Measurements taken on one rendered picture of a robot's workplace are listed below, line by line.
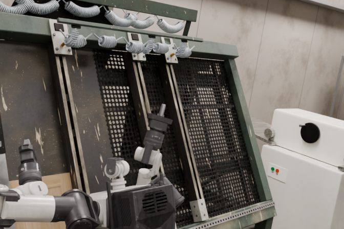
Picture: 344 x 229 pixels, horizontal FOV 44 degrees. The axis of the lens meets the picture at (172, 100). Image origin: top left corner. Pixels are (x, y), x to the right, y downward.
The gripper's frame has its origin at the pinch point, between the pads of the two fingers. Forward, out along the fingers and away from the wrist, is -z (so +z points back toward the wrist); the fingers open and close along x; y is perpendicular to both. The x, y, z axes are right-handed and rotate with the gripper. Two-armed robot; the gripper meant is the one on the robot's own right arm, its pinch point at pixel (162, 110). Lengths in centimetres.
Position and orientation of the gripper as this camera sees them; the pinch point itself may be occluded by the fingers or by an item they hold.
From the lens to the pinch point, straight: 203.1
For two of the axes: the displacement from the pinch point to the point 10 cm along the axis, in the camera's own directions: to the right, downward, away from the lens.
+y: -2.3, 0.3, 9.7
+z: -2.8, 9.6, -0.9
